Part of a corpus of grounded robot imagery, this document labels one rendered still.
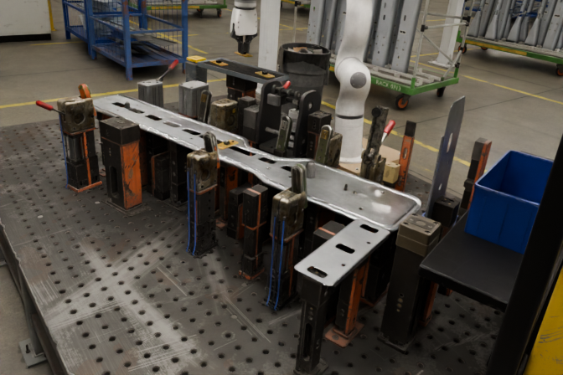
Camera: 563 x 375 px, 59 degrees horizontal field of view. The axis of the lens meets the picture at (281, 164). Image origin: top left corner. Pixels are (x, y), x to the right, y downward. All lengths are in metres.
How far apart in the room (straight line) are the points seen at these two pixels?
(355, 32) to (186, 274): 1.11
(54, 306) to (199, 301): 0.39
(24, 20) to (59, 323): 7.16
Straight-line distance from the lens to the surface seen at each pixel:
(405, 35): 6.02
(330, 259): 1.15
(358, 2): 2.03
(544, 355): 0.80
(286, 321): 1.43
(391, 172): 1.49
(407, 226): 1.21
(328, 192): 1.42
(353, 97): 2.04
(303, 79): 4.67
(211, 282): 1.54
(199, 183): 1.52
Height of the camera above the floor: 1.65
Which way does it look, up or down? 24 degrees down
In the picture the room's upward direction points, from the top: 4 degrees clockwise
